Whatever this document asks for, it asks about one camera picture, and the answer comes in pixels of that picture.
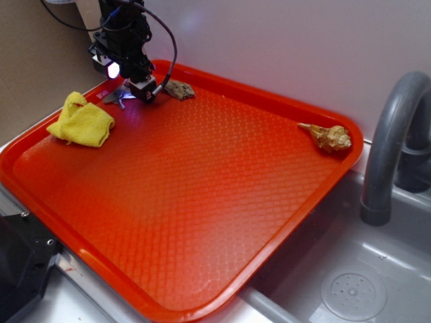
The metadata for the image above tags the red plastic tray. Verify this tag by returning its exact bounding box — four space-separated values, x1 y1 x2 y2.
1 65 363 322

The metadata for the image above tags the round sink drain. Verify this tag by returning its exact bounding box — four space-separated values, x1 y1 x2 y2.
321 266 387 322

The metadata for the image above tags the white lit gripper finger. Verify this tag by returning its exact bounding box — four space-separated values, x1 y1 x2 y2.
92 55 120 79

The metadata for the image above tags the brown driftwood piece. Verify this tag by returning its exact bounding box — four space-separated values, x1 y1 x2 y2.
164 80 195 101

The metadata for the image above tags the braided grey cable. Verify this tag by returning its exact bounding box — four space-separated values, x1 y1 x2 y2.
141 7 178 97

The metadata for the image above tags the grey plastic sink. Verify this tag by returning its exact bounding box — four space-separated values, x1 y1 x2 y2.
0 168 431 323

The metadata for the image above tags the thin black cable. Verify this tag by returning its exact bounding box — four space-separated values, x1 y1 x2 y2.
40 0 108 33

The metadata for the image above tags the wooden board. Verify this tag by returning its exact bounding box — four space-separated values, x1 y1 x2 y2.
76 0 106 78

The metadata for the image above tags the tan conch seashell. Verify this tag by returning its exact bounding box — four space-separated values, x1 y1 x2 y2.
297 123 352 153

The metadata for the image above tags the grey curved faucet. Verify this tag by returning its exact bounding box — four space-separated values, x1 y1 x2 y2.
360 71 430 226

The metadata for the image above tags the silver keys bunch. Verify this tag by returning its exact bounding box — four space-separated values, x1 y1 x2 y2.
102 85 135 110

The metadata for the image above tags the black sensor gripper finger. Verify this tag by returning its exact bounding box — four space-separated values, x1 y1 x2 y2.
129 76 157 104

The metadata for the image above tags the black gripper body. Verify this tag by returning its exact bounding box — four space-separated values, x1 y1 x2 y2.
88 1 154 81

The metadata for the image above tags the yellow cloth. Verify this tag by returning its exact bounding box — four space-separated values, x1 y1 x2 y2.
46 92 115 148

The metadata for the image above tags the black mount block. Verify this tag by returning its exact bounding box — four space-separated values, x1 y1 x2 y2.
1 211 59 322

